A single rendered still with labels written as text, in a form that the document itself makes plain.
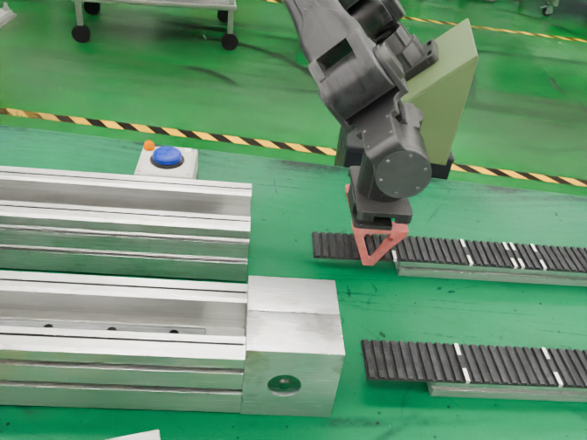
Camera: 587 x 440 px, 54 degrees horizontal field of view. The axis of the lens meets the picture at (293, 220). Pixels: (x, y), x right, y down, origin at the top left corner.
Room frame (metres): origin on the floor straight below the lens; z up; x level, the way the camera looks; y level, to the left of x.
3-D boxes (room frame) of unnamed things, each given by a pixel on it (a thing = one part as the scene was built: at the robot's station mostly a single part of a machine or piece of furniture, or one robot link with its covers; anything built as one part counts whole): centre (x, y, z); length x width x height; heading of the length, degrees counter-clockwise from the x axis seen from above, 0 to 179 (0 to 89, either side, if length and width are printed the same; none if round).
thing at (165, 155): (0.70, 0.19, 0.84); 0.04 x 0.04 x 0.02
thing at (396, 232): (0.59, -0.10, 0.85); 0.07 x 0.07 x 0.09; 6
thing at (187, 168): (0.69, 0.19, 0.81); 0.10 x 0.08 x 0.06; 7
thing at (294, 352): (0.41, -0.01, 0.83); 0.12 x 0.09 x 0.10; 7
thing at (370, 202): (0.60, -0.10, 0.92); 0.10 x 0.07 x 0.07; 6
